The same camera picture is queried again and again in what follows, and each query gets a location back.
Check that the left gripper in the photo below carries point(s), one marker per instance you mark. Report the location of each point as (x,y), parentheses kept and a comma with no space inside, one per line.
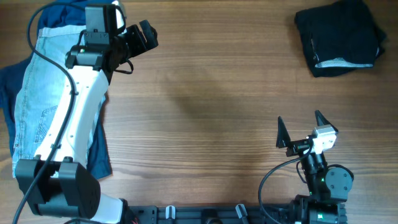
(149,33)

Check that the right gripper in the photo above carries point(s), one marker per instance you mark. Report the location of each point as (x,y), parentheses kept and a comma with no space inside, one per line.
(284,140)

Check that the black shorts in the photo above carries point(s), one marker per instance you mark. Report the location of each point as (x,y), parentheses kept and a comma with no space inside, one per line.
(339,38)

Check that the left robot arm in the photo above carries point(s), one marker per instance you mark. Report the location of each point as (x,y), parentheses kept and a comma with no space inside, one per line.
(56,182)

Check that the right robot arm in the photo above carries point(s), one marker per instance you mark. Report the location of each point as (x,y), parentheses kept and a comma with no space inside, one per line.
(328,185)

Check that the light denim shorts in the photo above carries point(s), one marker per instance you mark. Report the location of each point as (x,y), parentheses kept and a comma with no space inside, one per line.
(39,96)

